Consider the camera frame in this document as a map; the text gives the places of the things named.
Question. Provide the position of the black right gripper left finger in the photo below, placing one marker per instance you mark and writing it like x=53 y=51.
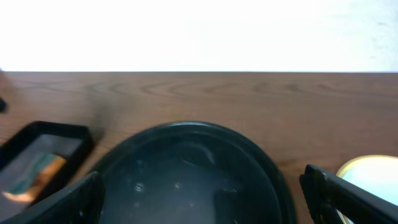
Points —
x=80 y=202

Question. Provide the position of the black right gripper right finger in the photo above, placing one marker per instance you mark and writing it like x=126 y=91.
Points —
x=327 y=196

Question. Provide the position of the orange green scrub sponge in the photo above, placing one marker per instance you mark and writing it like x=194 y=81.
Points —
x=35 y=178

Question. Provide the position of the light green plate bottom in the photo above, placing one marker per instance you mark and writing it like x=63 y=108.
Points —
x=376 y=174

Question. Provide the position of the yellow plate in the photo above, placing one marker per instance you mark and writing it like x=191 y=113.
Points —
x=368 y=204

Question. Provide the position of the black rectangular tray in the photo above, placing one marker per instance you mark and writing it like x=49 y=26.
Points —
x=71 y=142

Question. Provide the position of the black round tray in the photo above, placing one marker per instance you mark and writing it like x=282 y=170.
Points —
x=192 y=172

